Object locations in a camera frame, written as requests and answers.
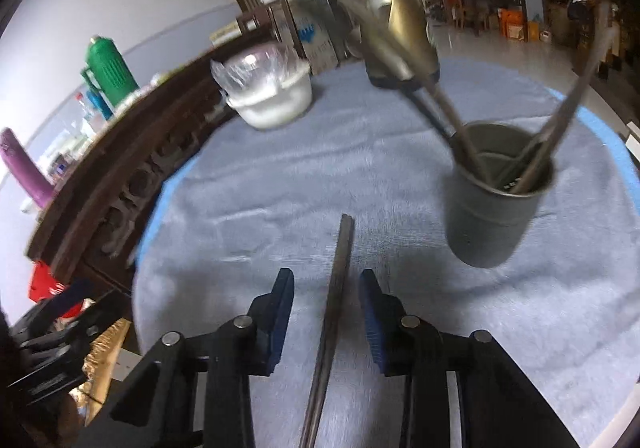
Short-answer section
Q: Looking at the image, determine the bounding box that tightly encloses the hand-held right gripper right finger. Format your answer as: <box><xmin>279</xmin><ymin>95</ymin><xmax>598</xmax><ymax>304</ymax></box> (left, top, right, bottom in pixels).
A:
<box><xmin>358</xmin><ymin>269</ymin><xmax>583</xmax><ymax>448</ymax></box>

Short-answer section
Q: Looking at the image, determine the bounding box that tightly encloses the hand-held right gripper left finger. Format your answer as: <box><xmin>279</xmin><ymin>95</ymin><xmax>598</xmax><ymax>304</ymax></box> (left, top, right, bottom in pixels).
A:
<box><xmin>80</xmin><ymin>268</ymin><xmax>296</xmax><ymax>448</ymax></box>

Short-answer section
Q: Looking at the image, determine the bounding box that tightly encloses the dark metal chopstick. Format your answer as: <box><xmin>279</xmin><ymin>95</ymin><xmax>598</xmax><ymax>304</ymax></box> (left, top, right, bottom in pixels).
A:
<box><xmin>298</xmin><ymin>214</ymin><xmax>356</xmax><ymax>448</ymax></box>

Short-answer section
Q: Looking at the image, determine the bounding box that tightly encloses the grey metal chopstick holder cup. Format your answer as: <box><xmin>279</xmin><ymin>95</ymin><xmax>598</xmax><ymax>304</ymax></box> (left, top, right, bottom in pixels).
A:
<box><xmin>445</xmin><ymin>123</ymin><xmax>557</xmax><ymax>269</ymax></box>

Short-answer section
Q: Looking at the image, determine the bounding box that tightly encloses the group of dark chopsticks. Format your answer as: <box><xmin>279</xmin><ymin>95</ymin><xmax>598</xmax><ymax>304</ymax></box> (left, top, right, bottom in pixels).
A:
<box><xmin>340</xmin><ymin>0</ymin><xmax>615</xmax><ymax>193</ymax></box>

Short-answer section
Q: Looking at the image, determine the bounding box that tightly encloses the red paper bag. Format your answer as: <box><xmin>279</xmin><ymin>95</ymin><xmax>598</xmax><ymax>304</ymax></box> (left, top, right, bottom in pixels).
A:
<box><xmin>28</xmin><ymin>262</ymin><xmax>84</xmax><ymax>319</ymax></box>

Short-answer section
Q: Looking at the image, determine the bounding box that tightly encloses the grey foam table cover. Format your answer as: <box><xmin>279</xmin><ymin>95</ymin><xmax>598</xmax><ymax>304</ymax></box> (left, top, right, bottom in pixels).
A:
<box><xmin>131</xmin><ymin>55</ymin><xmax>632</xmax><ymax>448</ymax></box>

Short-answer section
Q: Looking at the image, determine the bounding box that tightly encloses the dark carved wooden sideboard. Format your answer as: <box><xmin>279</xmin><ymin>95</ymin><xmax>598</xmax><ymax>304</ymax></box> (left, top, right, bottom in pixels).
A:
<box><xmin>25</xmin><ymin>22</ymin><xmax>282</xmax><ymax>299</ymax></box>

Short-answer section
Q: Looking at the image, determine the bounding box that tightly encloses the purple thermos bottle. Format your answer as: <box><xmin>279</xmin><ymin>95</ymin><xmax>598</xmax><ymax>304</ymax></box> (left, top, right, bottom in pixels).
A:
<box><xmin>0</xmin><ymin>128</ymin><xmax>54</xmax><ymax>209</ymax></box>

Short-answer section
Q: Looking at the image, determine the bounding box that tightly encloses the white plastic basin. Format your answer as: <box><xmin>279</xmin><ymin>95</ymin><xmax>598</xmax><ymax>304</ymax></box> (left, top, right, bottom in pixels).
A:
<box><xmin>225</xmin><ymin>60</ymin><xmax>314</xmax><ymax>131</ymax></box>

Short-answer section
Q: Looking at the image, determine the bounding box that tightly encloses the clear red-capped water bottle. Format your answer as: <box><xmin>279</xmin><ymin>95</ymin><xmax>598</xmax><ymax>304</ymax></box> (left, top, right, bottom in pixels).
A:
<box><xmin>74</xmin><ymin>92</ymin><xmax>101</xmax><ymax>141</ymax></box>

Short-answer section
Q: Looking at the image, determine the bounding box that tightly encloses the plastic wrapped bowl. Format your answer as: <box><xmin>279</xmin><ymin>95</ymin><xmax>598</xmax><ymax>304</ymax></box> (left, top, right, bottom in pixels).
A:
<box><xmin>210</xmin><ymin>42</ymin><xmax>311</xmax><ymax>101</ymax></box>

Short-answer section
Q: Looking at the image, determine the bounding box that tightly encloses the blue bottle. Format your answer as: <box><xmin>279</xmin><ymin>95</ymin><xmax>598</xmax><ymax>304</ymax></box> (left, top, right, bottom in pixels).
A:
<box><xmin>86</xmin><ymin>89</ymin><xmax>114</xmax><ymax>122</ymax></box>

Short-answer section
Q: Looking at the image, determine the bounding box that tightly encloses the white box blue print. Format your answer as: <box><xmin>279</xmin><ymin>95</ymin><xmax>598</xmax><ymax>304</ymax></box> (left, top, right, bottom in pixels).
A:
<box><xmin>294</xmin><ymin>12</ymin><xmax>337</xmax><ymax>74</ymax></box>

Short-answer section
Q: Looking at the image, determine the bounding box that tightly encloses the green thermos jug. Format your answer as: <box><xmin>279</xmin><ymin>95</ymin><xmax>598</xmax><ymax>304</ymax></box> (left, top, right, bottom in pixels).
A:
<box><xmin>81</xmin><ymin>36</ymin><xmax>140</xmax><ymax>109</ymax></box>

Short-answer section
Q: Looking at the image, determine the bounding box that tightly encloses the wooden chair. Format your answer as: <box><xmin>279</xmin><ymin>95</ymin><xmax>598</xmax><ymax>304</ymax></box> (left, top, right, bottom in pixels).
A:
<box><xmin>235</xmin><ymin>0</ymin><xmax>303</xmax><ymax>51</ymax></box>

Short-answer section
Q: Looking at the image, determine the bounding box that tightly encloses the blue table cloth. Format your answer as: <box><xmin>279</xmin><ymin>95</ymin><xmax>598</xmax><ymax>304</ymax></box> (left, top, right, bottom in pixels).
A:
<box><xmin>134</xmin><ymin>78</ymin><xmax>637</xmax><ymax>273</ymax></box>

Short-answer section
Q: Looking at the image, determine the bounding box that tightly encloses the brass electric kettle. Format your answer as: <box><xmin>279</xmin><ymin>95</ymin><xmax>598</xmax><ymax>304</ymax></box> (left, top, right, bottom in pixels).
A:
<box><xmin>360</xmin><ymin>0</ymin><xmax>441</xmax><ymax>89</ymax></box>

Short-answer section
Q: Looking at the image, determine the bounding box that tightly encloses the orange cardboard box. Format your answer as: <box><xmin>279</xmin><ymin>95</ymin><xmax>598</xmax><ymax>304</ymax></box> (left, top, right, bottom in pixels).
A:
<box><xmin>499</xmin><ymin>9</ymin><xmax>529</xmax><ymax>42</ymax></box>

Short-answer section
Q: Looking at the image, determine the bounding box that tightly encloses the dark wooden side table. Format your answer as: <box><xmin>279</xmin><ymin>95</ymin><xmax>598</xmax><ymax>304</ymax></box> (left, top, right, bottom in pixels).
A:
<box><xmin>456</xmin><ymin>0</ymin><xmax>529</xmax><ymax>42</ymax></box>

